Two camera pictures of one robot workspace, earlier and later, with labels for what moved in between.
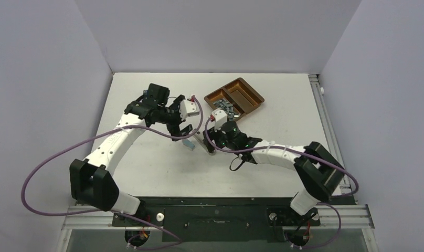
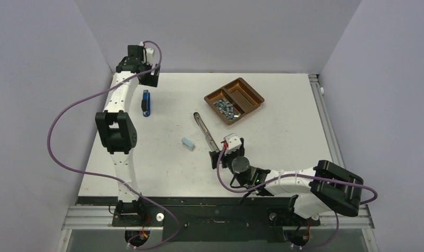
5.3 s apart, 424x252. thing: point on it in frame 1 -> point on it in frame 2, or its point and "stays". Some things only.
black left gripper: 175,128 -> 151,80
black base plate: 219,219 stays
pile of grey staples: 224,104 stays
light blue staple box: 187,143 stays
